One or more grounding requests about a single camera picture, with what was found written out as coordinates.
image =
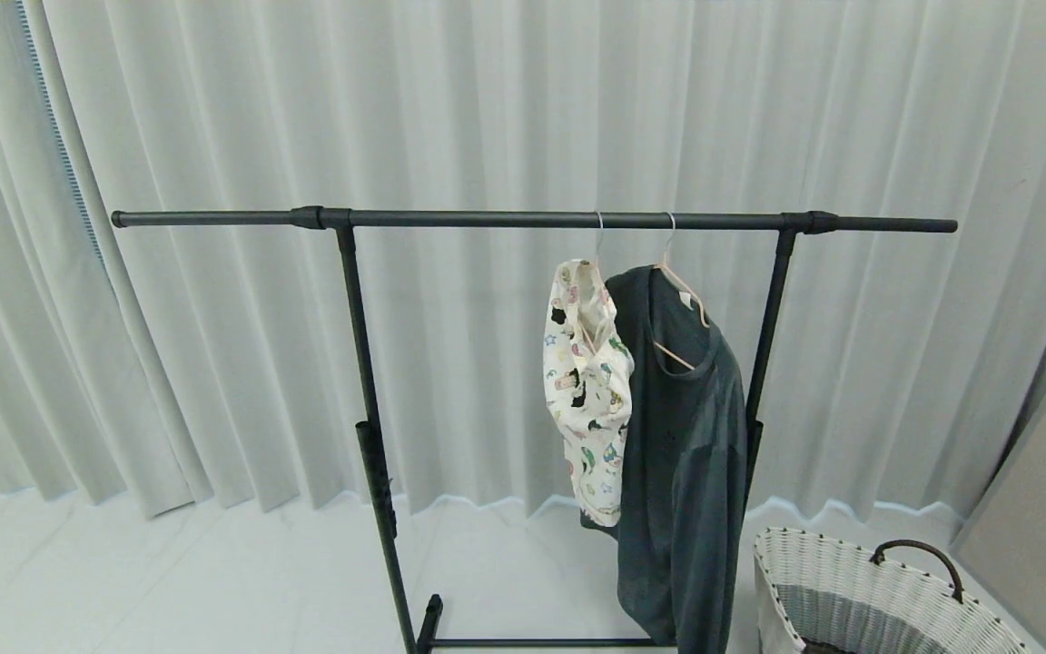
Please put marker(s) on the white laundry basket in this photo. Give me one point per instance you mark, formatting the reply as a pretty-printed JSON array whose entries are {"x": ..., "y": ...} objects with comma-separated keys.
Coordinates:
[{"x": 850, "y": 590}]

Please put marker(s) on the white curtain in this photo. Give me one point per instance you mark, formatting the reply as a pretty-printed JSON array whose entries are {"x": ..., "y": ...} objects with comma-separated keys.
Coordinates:
[{"x": 396, "y": 109}]

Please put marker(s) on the cream printed garment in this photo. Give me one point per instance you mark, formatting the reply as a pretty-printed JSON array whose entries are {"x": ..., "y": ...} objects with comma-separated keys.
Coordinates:
[{"x": 587, "y": 400}]

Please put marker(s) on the dark grey long-sleeved shirt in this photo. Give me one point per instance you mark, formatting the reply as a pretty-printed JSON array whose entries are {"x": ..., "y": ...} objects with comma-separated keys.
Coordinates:
[{"x": 682, "y": 472}]

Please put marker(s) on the pink clothes hanger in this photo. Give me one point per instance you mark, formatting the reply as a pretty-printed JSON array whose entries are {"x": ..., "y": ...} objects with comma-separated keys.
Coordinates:
[
  {"x": 597, "y": 250},
  {"x": 682, "y": 300}
]

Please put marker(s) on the black clothes rack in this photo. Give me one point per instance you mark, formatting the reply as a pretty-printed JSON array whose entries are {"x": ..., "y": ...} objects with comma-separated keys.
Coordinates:
[{"x": 487, "y": 219}]

